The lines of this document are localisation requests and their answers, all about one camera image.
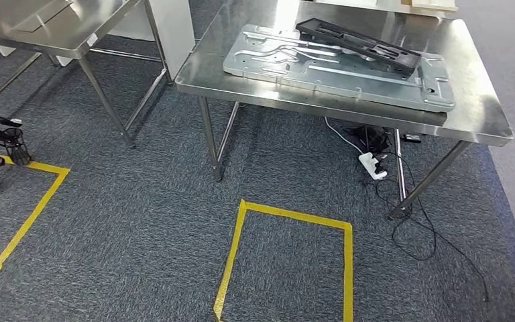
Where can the black plastic frame part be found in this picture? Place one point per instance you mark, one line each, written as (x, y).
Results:
(408, 60)

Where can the yellow floor tape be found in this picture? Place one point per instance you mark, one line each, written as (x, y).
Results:
(40, 165)

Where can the black power adapter bundle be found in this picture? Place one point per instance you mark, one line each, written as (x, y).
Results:
(373, 140)

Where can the stainless steel table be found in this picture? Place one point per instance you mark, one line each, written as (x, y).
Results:
(62, 35)

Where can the white power strip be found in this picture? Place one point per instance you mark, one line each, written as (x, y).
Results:
(371, 166)

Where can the small black device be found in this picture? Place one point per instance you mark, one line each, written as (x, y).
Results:
(412, 138)

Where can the white table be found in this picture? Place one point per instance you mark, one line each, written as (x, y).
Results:
(373, 5)

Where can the cardboard box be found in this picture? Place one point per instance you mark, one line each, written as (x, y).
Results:
(430, 4)

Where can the stamped metal panel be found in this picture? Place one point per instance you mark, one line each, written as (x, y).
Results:
(328, 75)

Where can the white pillar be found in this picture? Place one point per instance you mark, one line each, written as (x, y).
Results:
(173, 26)

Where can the stainless steel workbench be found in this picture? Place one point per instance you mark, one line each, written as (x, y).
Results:
(470, 89)

